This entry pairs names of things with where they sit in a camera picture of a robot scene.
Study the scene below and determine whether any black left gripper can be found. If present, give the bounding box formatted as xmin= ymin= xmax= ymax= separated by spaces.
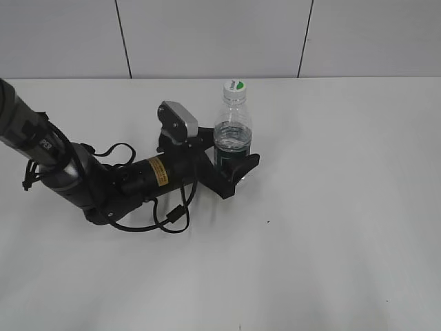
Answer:
xmin=157 ymin=127 xmax=260 ymax=199

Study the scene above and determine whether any clear plastic water bottle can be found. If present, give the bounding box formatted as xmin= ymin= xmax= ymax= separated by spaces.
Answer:
xmin=214 ymin=92 xmax=252 ymax=170

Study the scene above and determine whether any white green bottle cap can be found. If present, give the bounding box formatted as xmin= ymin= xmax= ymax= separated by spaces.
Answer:
xmin=223 ymin=79 xmax=247 ymax=102

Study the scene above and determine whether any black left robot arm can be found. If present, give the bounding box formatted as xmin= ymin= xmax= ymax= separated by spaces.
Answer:
xmin=1 ymin=81 xmax=260 ymax=232

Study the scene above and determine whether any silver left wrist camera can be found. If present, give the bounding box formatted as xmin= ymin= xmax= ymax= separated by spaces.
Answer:
xmin=157 ymin=101 xmax=198 ymax=145

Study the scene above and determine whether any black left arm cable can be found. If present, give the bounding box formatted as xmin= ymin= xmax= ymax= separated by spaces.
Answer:
xmin=88 ymin=143 xmax=196 ymax=236

